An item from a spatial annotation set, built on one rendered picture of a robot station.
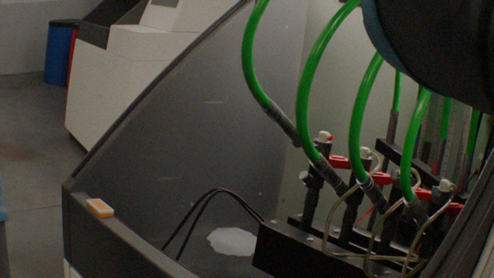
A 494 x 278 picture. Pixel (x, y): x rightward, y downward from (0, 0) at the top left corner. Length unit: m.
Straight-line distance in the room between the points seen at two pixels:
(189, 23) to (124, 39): 0.41
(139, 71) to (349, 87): 2.51
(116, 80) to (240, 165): 2.62
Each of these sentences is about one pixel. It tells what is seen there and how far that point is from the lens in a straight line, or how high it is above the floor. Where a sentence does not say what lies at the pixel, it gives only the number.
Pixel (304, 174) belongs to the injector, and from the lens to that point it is 0.93.
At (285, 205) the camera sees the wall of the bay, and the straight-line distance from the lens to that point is 1.40.
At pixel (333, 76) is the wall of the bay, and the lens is 1.29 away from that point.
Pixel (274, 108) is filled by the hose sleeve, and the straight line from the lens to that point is 0.84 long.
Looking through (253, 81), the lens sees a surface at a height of 1.20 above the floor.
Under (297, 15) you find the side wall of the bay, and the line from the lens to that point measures 1.31.
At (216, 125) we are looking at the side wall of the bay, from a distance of 1.22.
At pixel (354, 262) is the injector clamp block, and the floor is 0.98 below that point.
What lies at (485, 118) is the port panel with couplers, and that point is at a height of 1.20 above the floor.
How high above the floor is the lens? 1.33
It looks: 14 degrees down
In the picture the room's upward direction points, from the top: 9 degrees clockwise
